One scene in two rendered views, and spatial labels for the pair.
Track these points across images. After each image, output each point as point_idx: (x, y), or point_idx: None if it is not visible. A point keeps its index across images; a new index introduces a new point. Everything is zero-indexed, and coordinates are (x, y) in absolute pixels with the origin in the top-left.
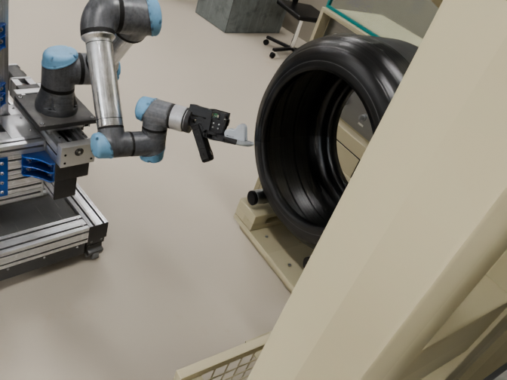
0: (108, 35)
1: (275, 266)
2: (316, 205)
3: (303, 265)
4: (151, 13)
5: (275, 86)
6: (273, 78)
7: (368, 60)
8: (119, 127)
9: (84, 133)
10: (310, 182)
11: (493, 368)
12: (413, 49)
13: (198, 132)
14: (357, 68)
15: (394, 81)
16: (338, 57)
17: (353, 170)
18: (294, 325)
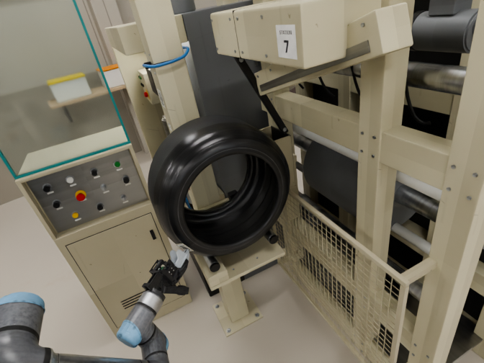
0: (53, 352)
1: (258, 265)
2: (219, 232)
3: (271, 243)
4: (32, 301)
5: (178, 208)
6: (171, 207)
7: (225, 137)
8: (149, 361)
9: None
10: (200, 231)
11: (295, 189)
12: (203, 119)
13: (169, 288)
14: (226, 145)
15: (243, 132)
16: (209, 152)
17: (153, 220)
18: None
